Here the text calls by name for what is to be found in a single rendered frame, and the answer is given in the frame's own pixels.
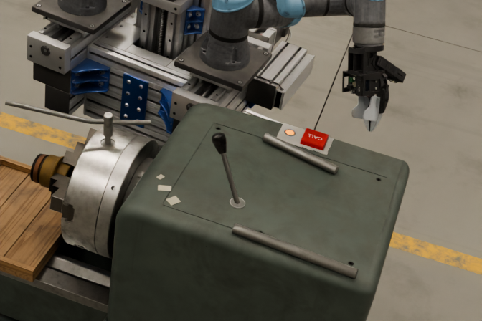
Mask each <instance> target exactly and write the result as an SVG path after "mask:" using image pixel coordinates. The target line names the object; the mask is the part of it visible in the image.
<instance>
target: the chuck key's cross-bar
mask: <svg viewBox="0 0 482 321"><path fill-rule="evenodd" d="M5 105H8V106H12V107H17V108H21V109H25V110H31V111H34V112H40V113H44V114H47V115H53V116H56V117H59V118H65V119H69V120H74V121H78V122H82V123H88V124H104V119H89V118H82V117H79V116H76V115H70V114H67V113H63V112H57V111H54V110H48V109H44V108H41V107H35V106H32V105H26V104H23V103H19V102H14V101H10V100H6V101H5ZM112 124H113V125H151V121H150V120H113V123H112Z"/></svg>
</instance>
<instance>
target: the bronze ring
mask: <svg viewBox="0 0 482 321"><path fill-rule="evenodd" d="M63 158H64V156H61V157H59V156H55V155H46V154H41V153H40V154H39V155H38V156H37V157H36V158H35V159H34V162H33V164H32V167H31V171H30V178H31V180H32V181H34V182H35V183H39V184H40V185H41V186H43V187H46V188H49V182H50V178H51V177H52V176H53V175H54V174H55V173H58V174H60V175H63V176H67V177H69V178H70V177H71V175H72V172H73V170H74V166H73V165H70V164H68V163H64V162H62V161H63Z"/></svg>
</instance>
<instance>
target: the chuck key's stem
mask: <svg viewBox="0 0 482 321"><path fill-rule="evenodd" d="M103 119H104V124H103V135H104V137H105V145H110V140H111V137H112V136H113V124H112V123H113V114H112V113H110V112H107V113H105V114H104V118H103Z"/></svg>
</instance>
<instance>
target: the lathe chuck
mask: <svg viewBox="0 0 482 321"><path fill-rule="evenodd" d="M137 136H139V134H137V133H132V132H130V131H127V130H124V129H121V128H116V127H113V136H112V137H111V140H113V141H114V142H115V145H114V146H112V147H109V148H106V147H103V146H102V145H101V141H102V140H104V139H105V137H104V135H103V127H101V128H100V129H98V130H97V131H96V132H95V133H94V134H93V136H92V137H91V138H90V139H89V141H88V142H87V144H86V146H85V147H84V149H83V150H82V152H81V154H80V157H79V158H78V160H77V162H76V165H75V167H74V170H73V172H72V175H71V177H70V181H69V183H68V186H67V190H66V194H65V199H64V202H63V204H64V205H66V206H68V205H69V204H71V205H73V208H74V209H75V212H74V217H73V221H71V222H69V221H67V219H66V218H63V217H62V218H61V231H62V236H63V239H64V240H65V242H66V243H68V244H71V245H73V246H76V244H78V245H80V246H83V247H85V248H86V250H88V251H91V252H94V253H96V254H99V253H98V252H97V250H96V247H95V228H96V223H97V219H98V212H99V209H100V205H101V201H102V199H103V195H104V192H105V189H106V186H107V184H108V181H109V179H110V176H111V174H112V172H113V169H114V168H115V165H116V163H117V162H118V159H119V158H120V156H121V154H122V152H123V151H124V150H125V148H126V147H127V145H128V144H129V143H130V142H131V141H132V140H133V139H134V138H135V137H137ZM77 247H78V246H77Z"/></svg>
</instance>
